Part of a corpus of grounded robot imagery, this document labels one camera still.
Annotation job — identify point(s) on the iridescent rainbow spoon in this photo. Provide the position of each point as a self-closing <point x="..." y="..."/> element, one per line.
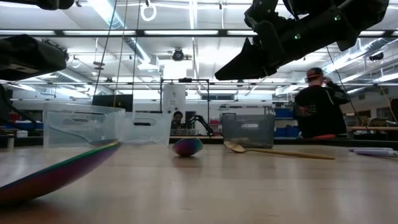
<point x="46" y="180"/>
<point x="187" y="147"/>

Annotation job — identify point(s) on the clear plastic bin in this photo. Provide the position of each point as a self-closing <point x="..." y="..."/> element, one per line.
<point x="155" y="132"/>
<point x="102" y="124"/>

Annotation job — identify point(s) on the gray plastic bin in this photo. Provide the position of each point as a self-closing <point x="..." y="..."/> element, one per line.
<point x="248" y="137"/>

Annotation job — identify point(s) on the black monitor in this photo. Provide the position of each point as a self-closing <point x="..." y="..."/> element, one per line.
<point x="112" y="102"/>

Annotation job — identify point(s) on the background wooden table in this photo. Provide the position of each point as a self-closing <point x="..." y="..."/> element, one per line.
<point x="373" y="128"/>

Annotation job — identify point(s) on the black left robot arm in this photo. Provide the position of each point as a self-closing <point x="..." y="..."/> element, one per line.
<point x="46" y="3"/>

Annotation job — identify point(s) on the blue storage crate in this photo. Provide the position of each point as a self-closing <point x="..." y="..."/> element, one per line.
<point x="283" y="112"/>
<point x="286" y="132"/>

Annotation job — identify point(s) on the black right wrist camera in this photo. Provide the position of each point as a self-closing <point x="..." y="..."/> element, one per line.
<point x="261" y="12"/>

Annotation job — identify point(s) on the background black robot arm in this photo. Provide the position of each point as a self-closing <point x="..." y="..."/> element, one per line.
<point x="202" y="121"/>

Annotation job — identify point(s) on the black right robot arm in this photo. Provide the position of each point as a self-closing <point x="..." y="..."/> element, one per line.
<point x="363" y="15"/>

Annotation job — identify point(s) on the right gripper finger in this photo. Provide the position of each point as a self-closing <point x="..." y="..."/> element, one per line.
<point x="244" y="54"/>
<point x="245" y="73"/>

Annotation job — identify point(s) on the person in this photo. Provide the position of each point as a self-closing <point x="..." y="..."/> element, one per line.
<point x="178" y="116"/>
<point x="320" y="109"/>

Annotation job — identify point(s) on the black ceiling device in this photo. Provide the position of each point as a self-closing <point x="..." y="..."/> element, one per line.
<point x="376" y="56"/>

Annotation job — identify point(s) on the gold spoon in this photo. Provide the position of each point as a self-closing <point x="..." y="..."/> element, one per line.
<point x="234" y="147"/>

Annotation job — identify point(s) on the black ceiling camera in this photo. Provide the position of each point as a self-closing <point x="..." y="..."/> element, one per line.
<point x="178" y="55"/>

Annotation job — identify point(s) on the black aluminium table frame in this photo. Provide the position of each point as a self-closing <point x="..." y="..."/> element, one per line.
<point x="367" y="142"/>

